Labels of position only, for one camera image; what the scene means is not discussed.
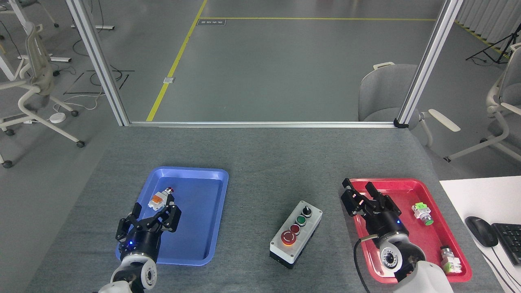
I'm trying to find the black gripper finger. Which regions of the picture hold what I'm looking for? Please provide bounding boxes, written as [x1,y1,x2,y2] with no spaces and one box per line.
[150,194,182,233]
[116,203,144,242]
[365,182,396,214]
[341,178,367,219]

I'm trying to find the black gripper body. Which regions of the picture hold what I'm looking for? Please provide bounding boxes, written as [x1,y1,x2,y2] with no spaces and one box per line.
[119,226,162,260]
[361,206,409,243]

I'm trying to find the grey control box with buttons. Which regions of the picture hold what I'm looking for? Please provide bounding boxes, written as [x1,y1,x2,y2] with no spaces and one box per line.
[269,200,324,270]

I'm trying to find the red push button orange block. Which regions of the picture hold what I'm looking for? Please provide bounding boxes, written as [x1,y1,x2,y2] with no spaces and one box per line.
[148,187,175,211]

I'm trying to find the silver push button green block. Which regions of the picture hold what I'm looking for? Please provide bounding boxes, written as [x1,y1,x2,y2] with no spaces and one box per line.
[440,246,463,275]

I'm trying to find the blue plastic tray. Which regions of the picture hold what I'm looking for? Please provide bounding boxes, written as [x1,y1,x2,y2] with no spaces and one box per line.
[116,166,229,267]

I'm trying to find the red plastic tray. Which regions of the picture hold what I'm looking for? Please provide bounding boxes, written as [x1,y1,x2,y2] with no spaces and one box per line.
[345,178,473,284]

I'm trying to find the black computer mouse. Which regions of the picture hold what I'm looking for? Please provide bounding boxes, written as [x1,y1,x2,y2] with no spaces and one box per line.
[465,216,499,248]

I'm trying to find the white desk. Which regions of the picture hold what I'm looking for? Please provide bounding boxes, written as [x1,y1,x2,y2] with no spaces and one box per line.
[439,176,521,293]

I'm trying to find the grey upholstered chair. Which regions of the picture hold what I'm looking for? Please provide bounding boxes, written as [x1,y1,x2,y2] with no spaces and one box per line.
[358,62,462,148]

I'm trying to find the black keyboard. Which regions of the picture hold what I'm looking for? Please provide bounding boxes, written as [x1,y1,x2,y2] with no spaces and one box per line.
[491,223,521,267]

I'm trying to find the white office chair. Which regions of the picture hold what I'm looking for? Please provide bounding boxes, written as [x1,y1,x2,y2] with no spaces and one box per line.
[0,22,86,169]
[443,43,521,163]

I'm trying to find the black tripod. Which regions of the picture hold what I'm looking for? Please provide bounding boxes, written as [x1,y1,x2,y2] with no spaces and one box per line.
[466,32,521,65]

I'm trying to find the white curtain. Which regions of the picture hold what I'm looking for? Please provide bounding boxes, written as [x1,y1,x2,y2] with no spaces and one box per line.
[455,0,521,50]

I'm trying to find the green push button switch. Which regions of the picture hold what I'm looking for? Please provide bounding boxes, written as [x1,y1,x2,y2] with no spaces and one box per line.
[412,202,435,226]

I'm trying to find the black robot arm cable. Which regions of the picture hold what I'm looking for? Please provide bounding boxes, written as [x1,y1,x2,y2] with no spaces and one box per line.
[353,233,381,293]

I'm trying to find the silver aluminium rail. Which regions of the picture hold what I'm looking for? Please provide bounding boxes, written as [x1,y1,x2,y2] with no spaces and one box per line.
[128,121,398,129]

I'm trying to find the silver aluminium post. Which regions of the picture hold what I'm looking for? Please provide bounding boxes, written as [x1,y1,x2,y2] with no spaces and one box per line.
[394,0,465,129]
[65,0,131,127]

